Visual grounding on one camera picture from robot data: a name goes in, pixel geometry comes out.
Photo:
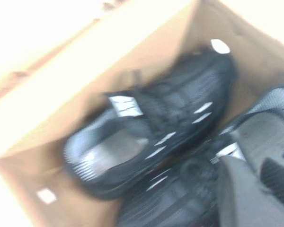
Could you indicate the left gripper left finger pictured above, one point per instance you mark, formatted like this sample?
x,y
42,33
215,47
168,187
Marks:
x,y
239,196

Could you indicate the black knit sneaker white tag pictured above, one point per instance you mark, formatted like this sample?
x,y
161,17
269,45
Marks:
x,y
156,123

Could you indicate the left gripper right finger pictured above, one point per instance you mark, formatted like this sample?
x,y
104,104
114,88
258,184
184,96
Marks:
x,y
277,179

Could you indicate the black knit sneaker foam stuffed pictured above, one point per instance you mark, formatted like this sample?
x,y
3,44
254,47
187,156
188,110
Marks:
x,y
180,201

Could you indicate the brown cardboard shoe box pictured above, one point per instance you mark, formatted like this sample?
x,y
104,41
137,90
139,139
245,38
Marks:
x,y
109,71

